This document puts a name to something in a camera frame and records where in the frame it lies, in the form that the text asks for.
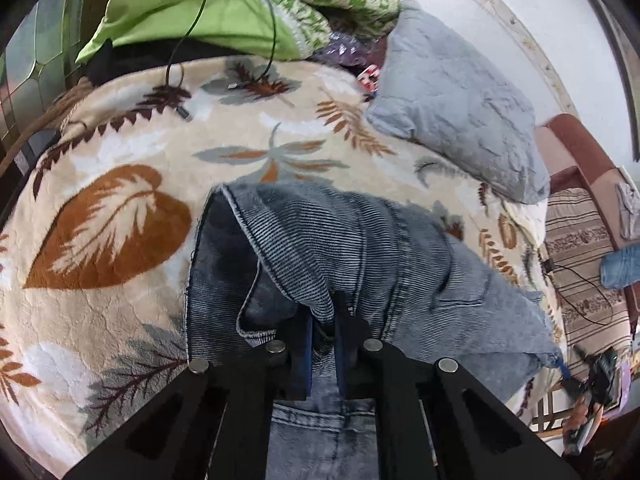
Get purple patterned cloth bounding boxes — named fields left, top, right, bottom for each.
left=312, top=32, right=391, bottom=68

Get green cloth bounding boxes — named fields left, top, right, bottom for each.
left=75, top=0, right=313, bottom=63

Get black cloth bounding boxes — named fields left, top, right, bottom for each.
left=82, top=35, right=321, bottom=83

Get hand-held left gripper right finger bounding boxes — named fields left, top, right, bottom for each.
left=332, top=292, right=581, bottom=480

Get striped sofa cover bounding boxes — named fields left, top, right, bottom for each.
left=542, top=187, right=633, bottom=376

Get light blue denim garment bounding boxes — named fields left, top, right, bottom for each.
left=600, top=245, right=640, bottom=291

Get brown sofa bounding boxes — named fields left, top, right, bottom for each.
left=532, top=112, right=640, bottom=441

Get blue-grey denim pants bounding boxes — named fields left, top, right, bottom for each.
left=185, top=180, right=563, bottom=480

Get wooden door with glass panel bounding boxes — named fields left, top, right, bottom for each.
left=0, top=0, right=108, bottom=161

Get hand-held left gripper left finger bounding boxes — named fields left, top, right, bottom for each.
left=62, top=307, right=315, bottom=480

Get pink bed sheet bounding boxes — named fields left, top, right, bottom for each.
left=27, top=80, right=96, bottom=133

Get leaf print fleece blanket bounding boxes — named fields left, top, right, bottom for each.
left=0, top=55, right=566, bottom=480

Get grey quilted pillow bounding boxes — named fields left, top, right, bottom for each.
left=365, top=0, right=551, bottom=206

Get grey cloth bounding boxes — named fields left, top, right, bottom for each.
left=615, top=180, right=640, bottom=241

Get red and white item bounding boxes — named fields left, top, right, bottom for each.
left=357, top=64, right=383, bottom=97

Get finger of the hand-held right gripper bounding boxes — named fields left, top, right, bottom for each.
left=556, top=355, right=588, bottom=396

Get thin black cable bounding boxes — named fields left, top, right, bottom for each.
left=542, top=257, right=616, bottom=326

